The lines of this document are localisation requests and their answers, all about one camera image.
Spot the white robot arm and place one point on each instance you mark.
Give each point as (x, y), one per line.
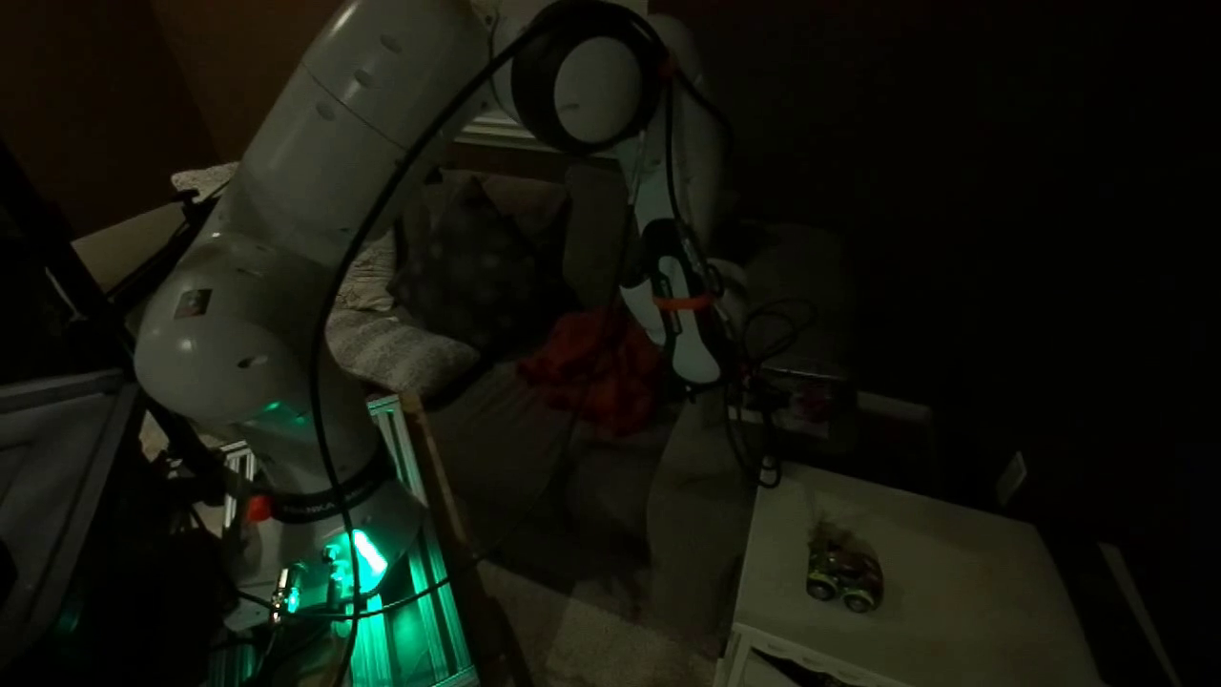
(318, 165)

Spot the dark patterned pillow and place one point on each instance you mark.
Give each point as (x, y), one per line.
(470, 262)

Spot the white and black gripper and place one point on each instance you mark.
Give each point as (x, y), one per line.
(684, 305)

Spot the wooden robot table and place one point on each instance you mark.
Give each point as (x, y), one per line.
(438, 509)

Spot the red cloth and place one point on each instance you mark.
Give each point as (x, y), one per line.
(592, 369)

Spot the white shelf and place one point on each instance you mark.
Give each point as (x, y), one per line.
(940, 574)

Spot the grey sofa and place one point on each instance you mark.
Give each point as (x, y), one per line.
(536, 459)

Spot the green toy car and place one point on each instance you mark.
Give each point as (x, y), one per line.
(844, 569)

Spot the white blanket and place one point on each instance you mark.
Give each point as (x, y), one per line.
(386, 336)

